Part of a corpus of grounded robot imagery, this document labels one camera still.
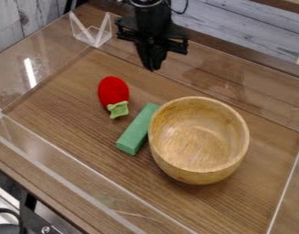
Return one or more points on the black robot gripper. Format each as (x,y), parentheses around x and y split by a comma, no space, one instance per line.
(154,33)

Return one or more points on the red plush strawberry toy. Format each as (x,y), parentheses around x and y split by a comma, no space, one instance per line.
(113,96)

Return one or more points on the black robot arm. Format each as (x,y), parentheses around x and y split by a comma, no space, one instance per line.
(151,8)

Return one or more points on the green rectangular block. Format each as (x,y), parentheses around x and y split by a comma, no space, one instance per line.
(135,134)

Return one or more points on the light wooden bowl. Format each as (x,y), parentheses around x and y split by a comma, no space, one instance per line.
(199,139)

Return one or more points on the clear acrylic corner bracket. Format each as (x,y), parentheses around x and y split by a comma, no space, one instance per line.
(93,36)

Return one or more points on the black table leg frame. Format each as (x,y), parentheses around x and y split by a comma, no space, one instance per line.
(32,221)

